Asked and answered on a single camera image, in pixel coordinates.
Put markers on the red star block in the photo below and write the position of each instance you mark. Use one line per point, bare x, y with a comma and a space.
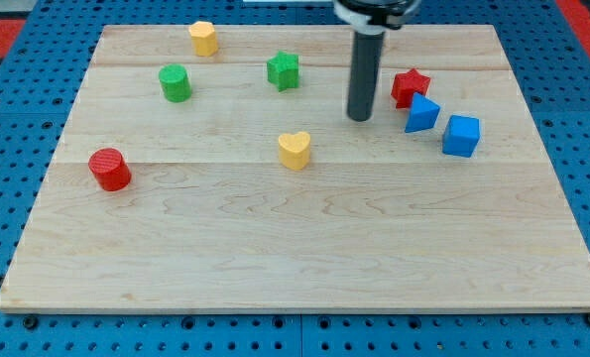
406, 84

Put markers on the yellow hexagon block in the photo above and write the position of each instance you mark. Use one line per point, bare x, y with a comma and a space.
204, 38

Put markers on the blue triangle block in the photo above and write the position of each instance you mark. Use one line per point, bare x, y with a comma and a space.
423, 114

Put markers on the blue cube block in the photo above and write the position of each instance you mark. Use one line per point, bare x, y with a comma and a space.
461, 136

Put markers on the green star block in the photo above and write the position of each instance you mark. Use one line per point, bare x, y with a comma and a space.
283, 71

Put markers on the yellow heart block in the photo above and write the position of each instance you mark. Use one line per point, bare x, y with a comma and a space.
294, 150

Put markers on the red cylinder block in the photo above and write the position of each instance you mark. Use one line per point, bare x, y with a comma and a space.
109, 168

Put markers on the green cylinder block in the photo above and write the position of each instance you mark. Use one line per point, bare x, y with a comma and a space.
175, 83

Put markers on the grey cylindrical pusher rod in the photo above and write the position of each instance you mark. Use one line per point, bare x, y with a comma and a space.
364, 71

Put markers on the light wooden board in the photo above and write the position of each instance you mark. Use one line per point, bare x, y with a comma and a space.
380, 221

